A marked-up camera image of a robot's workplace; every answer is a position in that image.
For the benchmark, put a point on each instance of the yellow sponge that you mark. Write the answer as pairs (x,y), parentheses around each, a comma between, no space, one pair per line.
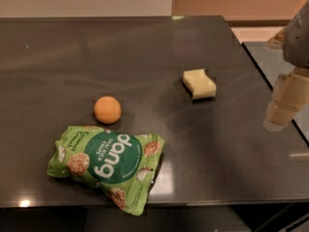
(199,84)

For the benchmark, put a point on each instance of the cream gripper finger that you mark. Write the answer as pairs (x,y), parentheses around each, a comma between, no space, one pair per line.
(290,94)

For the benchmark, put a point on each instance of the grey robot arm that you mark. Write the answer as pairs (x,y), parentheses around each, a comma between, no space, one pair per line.
(294,39)

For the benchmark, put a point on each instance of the orange fruit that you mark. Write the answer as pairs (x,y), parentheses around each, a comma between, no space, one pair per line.
(107,110)

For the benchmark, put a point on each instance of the green rice chip bag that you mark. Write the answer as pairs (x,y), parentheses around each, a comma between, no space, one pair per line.
(123,166)

